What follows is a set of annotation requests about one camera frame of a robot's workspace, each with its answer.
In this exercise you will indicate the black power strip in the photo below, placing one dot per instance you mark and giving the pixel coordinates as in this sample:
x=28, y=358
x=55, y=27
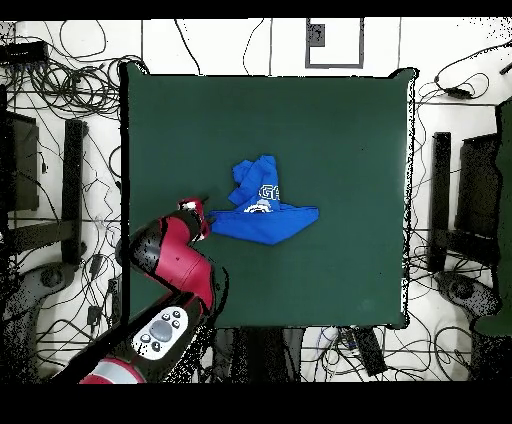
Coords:
x=370, y=352

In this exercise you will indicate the blue shirt with white print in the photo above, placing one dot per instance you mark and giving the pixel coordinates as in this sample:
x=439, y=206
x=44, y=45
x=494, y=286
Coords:
x=264, y=226

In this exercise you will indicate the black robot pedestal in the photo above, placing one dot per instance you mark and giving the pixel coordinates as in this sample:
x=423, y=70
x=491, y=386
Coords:
x=260, y=352

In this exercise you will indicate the green cloth sheet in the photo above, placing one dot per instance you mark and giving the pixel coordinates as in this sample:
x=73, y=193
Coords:
x=504, y=200

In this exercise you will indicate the black stand bar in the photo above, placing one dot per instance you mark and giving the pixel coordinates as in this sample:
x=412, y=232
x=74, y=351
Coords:
x=72, y=192
x=440, y=200

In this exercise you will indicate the black device with ports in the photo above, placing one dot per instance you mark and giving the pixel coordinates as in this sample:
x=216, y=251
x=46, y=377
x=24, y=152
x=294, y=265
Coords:
x=24, y=52

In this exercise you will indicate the dark flat box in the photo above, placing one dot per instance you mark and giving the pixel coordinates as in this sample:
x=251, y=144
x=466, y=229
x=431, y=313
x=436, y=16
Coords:
x=478, y=188
x=24, y=160

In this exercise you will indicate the black office chair base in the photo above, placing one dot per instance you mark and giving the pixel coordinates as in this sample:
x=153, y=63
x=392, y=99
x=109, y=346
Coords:
x=52, y=278
x=464, y=290

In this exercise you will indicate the black power adaptor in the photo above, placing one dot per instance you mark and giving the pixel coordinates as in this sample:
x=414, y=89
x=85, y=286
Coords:
x=458, y=92

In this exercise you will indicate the dark green table cloth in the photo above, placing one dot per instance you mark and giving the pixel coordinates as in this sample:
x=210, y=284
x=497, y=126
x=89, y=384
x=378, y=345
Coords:
x=280, y=120

